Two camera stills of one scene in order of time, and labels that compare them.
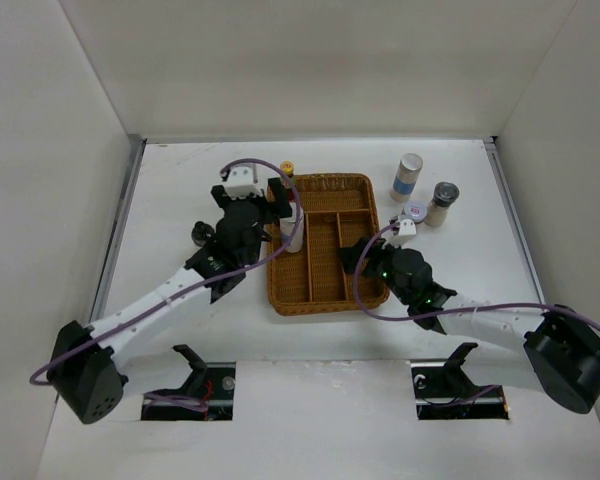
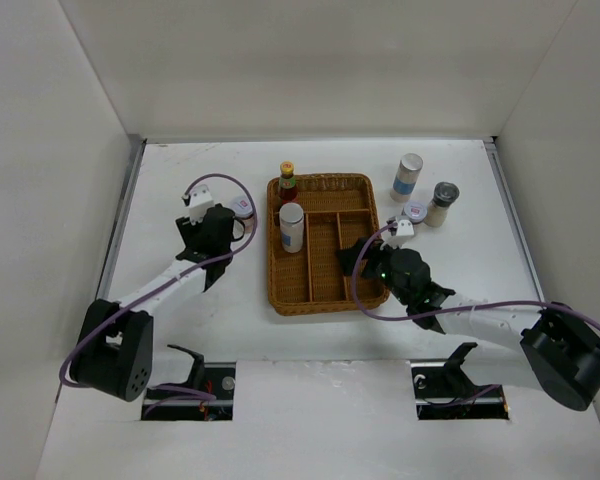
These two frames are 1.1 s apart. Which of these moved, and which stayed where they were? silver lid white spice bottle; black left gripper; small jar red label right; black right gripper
Moved: black left gripper
Stayed: black right gripper; small jar red label right; silver lid white spice bottle
